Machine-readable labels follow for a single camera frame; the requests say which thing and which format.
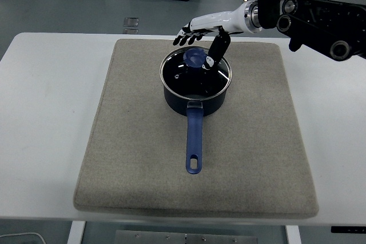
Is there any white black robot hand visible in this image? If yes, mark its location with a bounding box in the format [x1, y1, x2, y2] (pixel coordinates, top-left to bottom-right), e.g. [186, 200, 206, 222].
[172, 3, 249, 71]

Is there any glass lid with blue knob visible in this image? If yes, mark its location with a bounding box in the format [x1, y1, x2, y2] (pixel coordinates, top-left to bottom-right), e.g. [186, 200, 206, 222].
[159, 47, 233, 99]

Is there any square metal floor plate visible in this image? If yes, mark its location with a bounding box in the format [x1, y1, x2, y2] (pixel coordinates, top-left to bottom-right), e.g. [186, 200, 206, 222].
[123, 17, 140, 29]

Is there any dark blue saucepan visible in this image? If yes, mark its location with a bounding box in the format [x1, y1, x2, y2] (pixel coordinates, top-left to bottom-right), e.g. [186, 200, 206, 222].
[160, 69, 232, 175]

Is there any beige fabric mat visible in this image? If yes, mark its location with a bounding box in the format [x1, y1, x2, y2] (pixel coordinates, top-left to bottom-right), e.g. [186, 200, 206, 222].
[72, 38, 320, 218]

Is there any white table leg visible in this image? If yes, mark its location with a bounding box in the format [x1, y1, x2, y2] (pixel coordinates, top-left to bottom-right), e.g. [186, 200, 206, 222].
[67, 221, 86, 244]
[285, 225, 301, 244]

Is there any black control panel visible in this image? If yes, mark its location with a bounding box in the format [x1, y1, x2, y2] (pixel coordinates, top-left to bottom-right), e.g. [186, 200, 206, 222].
[331, 226, 366, 234]

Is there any white cable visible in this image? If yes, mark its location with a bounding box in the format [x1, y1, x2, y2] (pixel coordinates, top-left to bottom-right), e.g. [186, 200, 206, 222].
[0, 231, 46, 244]

